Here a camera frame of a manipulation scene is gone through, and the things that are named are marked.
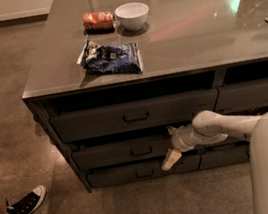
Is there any red soda can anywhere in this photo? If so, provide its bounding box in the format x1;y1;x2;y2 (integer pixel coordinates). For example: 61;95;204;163
82;11;115;32

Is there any white ceramic bowl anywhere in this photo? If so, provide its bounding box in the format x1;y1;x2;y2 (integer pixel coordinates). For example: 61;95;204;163
115;2;149;31

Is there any blue chip bag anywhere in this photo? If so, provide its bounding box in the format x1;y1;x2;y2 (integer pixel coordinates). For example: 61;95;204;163
76;39;143;74

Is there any grey drawer cabinet island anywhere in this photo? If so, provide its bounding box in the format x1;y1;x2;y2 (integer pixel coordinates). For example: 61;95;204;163
23;0;268;190

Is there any grey drawer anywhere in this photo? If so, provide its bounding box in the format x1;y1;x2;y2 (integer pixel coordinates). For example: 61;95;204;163
72;134;171;170
215;78;268;112
50;90;218;143
86;154;201;188
199;145;248;170

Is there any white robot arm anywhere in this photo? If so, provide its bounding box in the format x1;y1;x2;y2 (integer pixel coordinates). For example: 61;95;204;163
162;110;268;214

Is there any black white sneaker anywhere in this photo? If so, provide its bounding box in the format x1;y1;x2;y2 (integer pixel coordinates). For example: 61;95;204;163
6;185;46;214

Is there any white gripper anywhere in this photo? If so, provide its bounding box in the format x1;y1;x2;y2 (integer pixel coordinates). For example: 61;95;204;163
162;126;194;171

